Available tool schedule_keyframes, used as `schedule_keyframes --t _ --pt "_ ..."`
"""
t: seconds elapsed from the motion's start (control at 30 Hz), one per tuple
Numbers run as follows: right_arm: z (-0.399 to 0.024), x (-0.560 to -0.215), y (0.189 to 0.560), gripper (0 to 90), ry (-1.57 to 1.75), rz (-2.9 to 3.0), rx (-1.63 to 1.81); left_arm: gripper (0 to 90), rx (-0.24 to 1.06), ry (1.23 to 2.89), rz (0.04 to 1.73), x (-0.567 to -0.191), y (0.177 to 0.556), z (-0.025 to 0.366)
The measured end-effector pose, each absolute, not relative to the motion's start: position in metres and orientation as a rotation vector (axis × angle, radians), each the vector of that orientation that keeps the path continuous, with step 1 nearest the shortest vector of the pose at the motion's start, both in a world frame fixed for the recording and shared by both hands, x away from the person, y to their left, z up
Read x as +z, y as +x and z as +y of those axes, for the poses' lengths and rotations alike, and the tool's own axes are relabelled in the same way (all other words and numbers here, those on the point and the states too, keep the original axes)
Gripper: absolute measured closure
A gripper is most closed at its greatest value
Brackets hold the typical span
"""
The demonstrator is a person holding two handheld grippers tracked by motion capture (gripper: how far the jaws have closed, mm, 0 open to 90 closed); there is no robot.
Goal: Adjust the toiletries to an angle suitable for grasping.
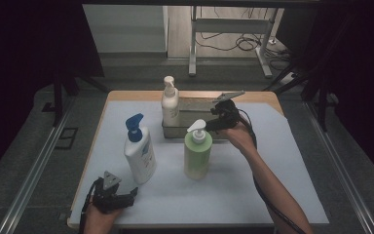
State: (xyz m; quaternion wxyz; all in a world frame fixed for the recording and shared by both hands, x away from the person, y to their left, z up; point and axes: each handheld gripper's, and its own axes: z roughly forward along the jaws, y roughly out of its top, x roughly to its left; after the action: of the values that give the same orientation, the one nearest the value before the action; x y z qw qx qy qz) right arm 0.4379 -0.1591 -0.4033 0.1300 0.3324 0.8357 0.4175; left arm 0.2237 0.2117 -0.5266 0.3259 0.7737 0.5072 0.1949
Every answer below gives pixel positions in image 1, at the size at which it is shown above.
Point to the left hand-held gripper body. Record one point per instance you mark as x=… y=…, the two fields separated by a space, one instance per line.
x=107 y=195

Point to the grey metal mesh basket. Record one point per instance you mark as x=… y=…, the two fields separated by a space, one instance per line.
x=193 y=112

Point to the black overhead bar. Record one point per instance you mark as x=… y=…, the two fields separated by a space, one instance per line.
x=201 y=2

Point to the white panel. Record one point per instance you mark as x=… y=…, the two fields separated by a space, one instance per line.
x=126 y=29

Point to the cream pump bottle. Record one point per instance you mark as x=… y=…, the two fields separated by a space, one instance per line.
x=170 y=107

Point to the white table sheet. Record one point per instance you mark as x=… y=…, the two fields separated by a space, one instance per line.
x=175 y=201

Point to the aluminium rail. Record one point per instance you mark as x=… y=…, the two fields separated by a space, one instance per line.
x=341 y=172
x=32 y=182

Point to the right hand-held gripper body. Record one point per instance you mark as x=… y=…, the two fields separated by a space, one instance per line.
x=229 y=113

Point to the dark curtain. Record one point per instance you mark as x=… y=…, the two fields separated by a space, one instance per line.
x=363 y=65
x=19 y=65

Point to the white bottle with blue pump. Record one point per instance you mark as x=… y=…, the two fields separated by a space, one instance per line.
x=141 y=159

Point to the white power strip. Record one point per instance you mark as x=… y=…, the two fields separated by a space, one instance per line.
x=288 y=78

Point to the person's right hand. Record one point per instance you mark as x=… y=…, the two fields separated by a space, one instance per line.
x=240 y=139

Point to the white metal desk frame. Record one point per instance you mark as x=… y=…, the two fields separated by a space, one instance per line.
x=230 y=25

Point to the person's left hand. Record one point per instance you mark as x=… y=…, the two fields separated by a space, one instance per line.
x=99 y=221

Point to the black metal stand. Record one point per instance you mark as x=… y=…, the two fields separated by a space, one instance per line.
x=322 y=110
x=57 y=104

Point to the green bottle with white pump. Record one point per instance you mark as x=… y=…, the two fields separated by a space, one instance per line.
x=196 y=156

